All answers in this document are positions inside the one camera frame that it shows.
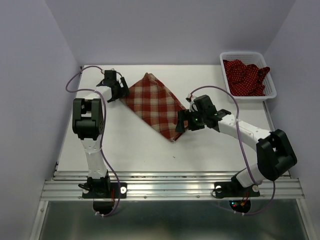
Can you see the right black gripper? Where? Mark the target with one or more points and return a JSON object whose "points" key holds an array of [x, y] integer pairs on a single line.
{"points": [[184, 115]]}

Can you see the red beige plaid skirt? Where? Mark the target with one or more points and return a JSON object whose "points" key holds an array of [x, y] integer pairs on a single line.
{"points": [[156, 105]]}

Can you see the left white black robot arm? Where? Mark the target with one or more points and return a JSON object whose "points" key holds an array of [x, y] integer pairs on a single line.
{"points": [[88, 123]]}

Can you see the white perforated plastic basket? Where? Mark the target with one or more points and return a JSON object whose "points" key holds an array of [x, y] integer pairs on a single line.
{"points": [[249, 57]]}

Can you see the aluminium mounting rail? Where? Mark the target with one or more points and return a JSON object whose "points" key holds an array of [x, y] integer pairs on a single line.
{"points": [[141, 186]]}

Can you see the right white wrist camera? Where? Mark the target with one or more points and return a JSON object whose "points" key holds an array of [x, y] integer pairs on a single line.
{"points": [[191, 100]]}

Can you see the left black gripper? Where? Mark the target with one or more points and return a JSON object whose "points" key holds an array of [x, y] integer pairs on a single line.
{"points": [[123, 91]]}

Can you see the red white polka-dot skirt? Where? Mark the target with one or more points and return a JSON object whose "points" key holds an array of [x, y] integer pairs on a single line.
{"points": [[245, 80]]}

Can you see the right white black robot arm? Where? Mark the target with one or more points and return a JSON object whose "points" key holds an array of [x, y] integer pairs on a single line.
{"points": [[274, 152]]}

